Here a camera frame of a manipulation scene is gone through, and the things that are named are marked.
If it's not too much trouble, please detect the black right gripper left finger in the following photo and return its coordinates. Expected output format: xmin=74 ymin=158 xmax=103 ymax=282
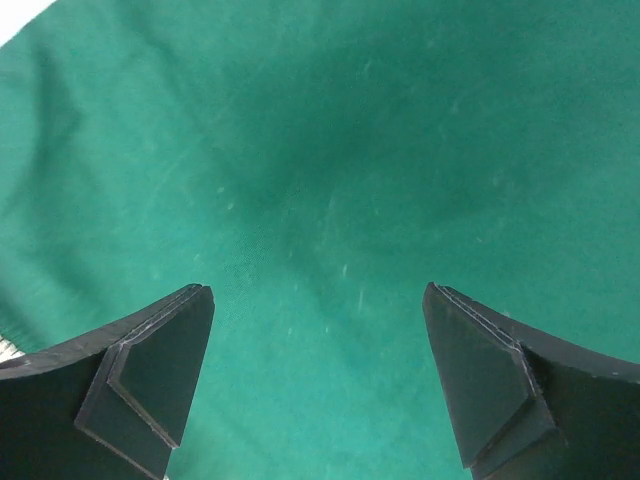
xmin=1 ymin=284 xmax=215 ymax=480

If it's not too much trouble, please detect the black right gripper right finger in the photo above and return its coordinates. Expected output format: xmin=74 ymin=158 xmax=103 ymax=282
xmin=423 ymin=283 xmax=639 ymax=480

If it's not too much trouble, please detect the green surgical cloth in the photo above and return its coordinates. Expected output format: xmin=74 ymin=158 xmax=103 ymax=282
xmin=1 ymin=1 xmax=639 ymax=479

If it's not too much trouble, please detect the metal mesh instrument tray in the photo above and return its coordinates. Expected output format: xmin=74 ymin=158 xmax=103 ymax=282
xmin=0 ymin=336 xmax=24 ymax=364

